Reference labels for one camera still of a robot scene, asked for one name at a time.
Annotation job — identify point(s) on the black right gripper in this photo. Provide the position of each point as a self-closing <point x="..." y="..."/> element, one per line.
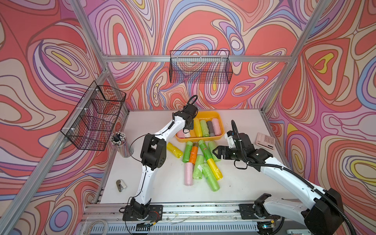
<point x="224" y="148"/>

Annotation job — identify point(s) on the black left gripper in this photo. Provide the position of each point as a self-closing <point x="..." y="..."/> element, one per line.
<point x="192" y="124"/>

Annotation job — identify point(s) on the white blue-capped roll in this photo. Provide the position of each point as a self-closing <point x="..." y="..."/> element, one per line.
<point x="187" y="133"/>

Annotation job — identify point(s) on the yellow plastic storage box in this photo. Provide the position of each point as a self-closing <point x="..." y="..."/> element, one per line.
<point x="207" y="116"/>

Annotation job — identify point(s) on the yellow trash bag roll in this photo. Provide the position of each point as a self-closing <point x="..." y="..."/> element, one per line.
<point x="214" y="168"/>
<point x="197" y="127"/>

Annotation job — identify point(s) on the pink labelled trash bag roll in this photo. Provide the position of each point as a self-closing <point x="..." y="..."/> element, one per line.
<point x="180" y="134"/>

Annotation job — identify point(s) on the dark grey trash bag roll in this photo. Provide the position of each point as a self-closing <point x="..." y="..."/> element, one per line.
<point x="210" y="128"/>

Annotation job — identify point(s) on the light green trash bag roll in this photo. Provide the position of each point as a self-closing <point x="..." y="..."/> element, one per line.
<point x="204" y="128"/>

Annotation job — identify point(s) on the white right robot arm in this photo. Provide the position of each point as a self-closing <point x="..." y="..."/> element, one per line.
<point x="320" y="210"/>

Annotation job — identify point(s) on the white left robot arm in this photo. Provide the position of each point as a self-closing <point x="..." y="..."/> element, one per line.
<point x="153" y="156"/>

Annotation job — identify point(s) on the light green roll upper right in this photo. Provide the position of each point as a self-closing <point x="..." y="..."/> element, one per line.
<point x="212" y="145"/>

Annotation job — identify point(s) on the orange trash bag roll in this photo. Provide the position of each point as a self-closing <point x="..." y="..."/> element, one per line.
<point x="194" y="152"/>

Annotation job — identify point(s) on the large green trash bag roll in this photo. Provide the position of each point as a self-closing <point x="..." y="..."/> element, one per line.
<point x="209" y="176"/>

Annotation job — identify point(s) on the green roll beside orange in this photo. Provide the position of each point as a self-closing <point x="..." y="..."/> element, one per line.
<point x="187" y="151"/>

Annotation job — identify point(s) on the yellow roll upper left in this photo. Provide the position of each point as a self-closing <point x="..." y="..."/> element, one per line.
<point x="174" y="150"/>

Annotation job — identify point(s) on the pink calculator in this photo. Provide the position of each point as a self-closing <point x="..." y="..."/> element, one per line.
<point x="265" y="141"/>

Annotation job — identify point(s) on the pencil holder cup with pencils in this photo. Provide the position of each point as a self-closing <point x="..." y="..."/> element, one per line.
<point x="120" y="142"/>

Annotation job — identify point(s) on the small metal clip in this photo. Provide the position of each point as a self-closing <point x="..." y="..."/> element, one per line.
<point x="121" y="186"/>

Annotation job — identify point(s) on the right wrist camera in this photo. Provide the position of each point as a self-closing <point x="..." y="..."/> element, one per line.
<point x="229" y="137"/>

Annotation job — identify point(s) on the black wire basket on back wall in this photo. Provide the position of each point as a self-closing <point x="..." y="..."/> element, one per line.
<point x="200" y="66"/>

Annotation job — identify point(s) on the black wire basket on wall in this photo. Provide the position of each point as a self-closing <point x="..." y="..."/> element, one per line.
<point x="94" y="117"/>
<point x="200" y="66"/>

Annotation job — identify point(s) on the black wire basket on left wall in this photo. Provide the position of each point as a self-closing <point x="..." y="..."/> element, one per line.
<point x="94" y="117"/>

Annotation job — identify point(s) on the metal base rail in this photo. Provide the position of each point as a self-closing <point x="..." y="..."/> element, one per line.
<point x="177" y="219"/>

